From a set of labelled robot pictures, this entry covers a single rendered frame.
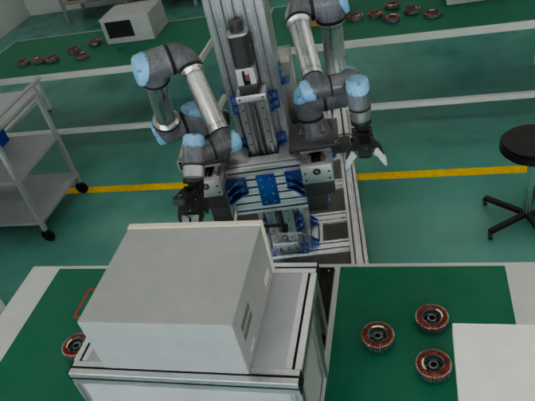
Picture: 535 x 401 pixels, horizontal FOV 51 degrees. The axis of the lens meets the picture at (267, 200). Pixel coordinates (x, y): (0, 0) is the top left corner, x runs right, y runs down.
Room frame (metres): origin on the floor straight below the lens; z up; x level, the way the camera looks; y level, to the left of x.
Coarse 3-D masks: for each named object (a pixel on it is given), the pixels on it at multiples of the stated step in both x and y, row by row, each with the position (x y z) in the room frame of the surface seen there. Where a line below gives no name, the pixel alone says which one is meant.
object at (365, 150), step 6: (360, 132) 1.64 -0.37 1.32; (366, 132) 1.63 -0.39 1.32; (360, 138) 1.62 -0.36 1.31; (366, 138) 1.61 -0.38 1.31; (360, 144) 1.60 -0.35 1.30; (366, 144) 1.59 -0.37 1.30; (360, 150) 1.58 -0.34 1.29; (366, 150) 1.57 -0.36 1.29; (360, 156) 1.57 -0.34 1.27; (366, 156) 1.56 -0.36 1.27
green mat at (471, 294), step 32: (352, 288) 1.48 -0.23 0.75; (384, 288) 1.44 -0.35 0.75; (416, 288) 1.40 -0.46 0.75; (448, 288) 1.37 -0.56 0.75; (480, 288) 1.33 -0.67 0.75; (352, 320) 1.33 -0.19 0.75; (384, 320) 1.29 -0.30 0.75; (480, 320) 1.20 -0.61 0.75; (512, 320) 1.17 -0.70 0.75; (352, 352) 1.19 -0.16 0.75; (384, 352) 1.16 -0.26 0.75; (416, 352) 1.13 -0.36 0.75; (448, 352) 1.10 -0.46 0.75; (352, 384) 1.07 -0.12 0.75; (384, 384) 1.05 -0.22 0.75; (416, 384) 1.02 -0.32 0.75; (448, 384) 0.99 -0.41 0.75
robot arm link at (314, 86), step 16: (304, 0) 2.08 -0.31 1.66; (288, 16) 2.06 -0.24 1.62; (304, 16) 2.04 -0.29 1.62; (304, 32) 1.97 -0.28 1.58; (304, 48) 1.90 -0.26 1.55; (304, 64) 1.85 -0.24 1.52; (320, 64) 1.85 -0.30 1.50; (304, 80) 1.78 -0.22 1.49; (320, 80) 1.76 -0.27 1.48; (304, 96) 1.74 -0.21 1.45; (320, 96) 1.74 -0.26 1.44
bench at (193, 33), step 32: (96, 32) 5.31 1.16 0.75; (192, 32) 4.69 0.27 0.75; (0, 64) 5.06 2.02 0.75; (32, 64) 4.86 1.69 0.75; (64, 64) 4.66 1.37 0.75; (96, 64) 4.48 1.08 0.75; (128, 64) 4.31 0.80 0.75; (224, 96) 4.50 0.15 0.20; (64, 128) 4.65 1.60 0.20; (96, 128) 4.50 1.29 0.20; (128, 128) 4.41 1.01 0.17
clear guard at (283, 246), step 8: (280, 232) 1.53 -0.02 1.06; (288, 232) 1.51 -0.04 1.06; (296, 232) 1.50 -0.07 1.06; (304, 232) 1.51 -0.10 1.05; (272, 240) 1.49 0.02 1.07; (280, 240) 1.48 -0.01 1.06; (288, 240) 1.47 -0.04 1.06; (296, 240) 1.46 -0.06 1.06; (272, 248) 1.45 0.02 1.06; (280, 248) 1.44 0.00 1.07; (288, 248) 1.43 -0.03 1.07; (296, 248) 1.42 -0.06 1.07; (272, 256) 1.41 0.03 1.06; (280, 256) 1.40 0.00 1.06; (288, 256) 1.39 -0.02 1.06; (296, 256) 1.39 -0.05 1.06
